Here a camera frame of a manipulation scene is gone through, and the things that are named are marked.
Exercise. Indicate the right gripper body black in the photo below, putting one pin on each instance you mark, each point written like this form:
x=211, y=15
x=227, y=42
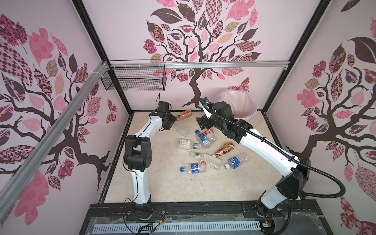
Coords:
x=210, y=122

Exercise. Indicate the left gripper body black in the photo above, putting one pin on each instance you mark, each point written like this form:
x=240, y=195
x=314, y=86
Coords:
x=170, y=119

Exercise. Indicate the small clear bottle green cap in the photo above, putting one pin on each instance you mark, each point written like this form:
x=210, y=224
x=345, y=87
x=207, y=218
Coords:
x=188, y=144

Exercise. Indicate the long clear bottle green label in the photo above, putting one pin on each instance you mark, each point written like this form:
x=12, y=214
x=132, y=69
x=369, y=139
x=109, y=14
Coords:
x=210, y=161

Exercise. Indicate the blue label white cap bottle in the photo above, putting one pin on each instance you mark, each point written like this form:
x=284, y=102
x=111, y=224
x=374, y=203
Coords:
x=237, y=161

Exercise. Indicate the pepsi bottle blue cap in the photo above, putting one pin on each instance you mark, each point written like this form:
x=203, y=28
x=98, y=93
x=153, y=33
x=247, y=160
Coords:
x=193, y=168

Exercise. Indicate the clear rectangular bottle green label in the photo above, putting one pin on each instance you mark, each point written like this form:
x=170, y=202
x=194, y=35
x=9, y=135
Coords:
x=182, y=129

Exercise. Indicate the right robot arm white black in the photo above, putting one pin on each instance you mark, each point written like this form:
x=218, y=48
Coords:
x=294, y=172

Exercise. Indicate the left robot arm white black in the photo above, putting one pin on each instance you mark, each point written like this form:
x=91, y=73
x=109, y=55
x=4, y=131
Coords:
x=138, y=153

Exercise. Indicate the white bin with purple liner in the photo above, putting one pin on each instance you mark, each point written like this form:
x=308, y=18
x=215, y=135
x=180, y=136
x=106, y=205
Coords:
x=243, y=106

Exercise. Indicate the red label yellow cap bottle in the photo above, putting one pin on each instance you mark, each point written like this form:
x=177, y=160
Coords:
x=210, y=136

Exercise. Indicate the brown gold coffee bottle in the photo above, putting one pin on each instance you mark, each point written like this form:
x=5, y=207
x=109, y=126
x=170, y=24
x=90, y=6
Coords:
x=226, y=148

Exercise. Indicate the clear bottle blue label cap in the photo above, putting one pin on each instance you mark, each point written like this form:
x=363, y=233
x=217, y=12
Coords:
x=205, y=143

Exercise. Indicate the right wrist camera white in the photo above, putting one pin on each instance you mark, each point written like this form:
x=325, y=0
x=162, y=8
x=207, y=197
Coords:
x=206, y=106

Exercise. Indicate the aluminium rail back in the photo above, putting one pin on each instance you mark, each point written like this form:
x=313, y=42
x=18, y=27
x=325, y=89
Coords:
x=203, y=65

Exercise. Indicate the aluminium rail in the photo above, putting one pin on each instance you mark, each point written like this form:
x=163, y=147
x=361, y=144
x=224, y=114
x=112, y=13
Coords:
x=203, y=65
x=21, y=178

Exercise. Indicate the black wire basket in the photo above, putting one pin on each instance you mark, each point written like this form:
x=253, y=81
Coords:
x=135, y=75

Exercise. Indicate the white slotted cable duct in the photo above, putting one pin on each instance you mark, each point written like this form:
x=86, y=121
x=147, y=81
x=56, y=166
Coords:
x=174, y=227

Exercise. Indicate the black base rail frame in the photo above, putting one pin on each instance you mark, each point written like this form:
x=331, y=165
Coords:
x=297, y=217

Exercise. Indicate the aluminium rail left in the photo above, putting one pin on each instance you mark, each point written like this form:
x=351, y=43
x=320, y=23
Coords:
x=21, y=178

